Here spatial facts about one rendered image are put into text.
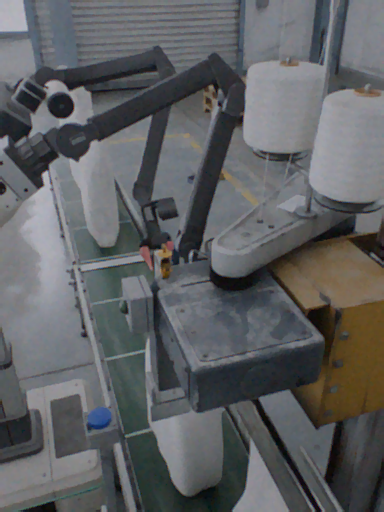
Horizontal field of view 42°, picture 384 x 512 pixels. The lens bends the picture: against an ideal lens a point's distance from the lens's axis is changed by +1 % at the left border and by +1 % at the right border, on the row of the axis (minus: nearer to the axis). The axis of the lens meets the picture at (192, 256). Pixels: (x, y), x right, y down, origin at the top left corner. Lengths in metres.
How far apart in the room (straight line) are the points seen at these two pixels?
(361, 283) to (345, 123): 0.34
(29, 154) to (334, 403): 0.84
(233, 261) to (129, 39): 7.70
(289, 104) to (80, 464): 1.51
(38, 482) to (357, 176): 1.59
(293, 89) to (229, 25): 7.97
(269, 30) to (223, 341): 8.67
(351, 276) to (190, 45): 7.90
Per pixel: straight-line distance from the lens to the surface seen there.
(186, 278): 0.96
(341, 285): 0.99
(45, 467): 2.06
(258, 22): 9.23
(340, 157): 0.83
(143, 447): 1.89
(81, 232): 3.21
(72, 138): 1.14
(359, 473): 1.50
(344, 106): 0.82
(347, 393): 1.10
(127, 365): 2.18
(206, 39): 8.85
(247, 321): 0.86
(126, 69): 1.70
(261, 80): 1.02
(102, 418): 1.36
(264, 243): 0.93
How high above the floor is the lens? 1.88
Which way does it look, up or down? 31 degrees down
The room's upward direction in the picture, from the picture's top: straight up
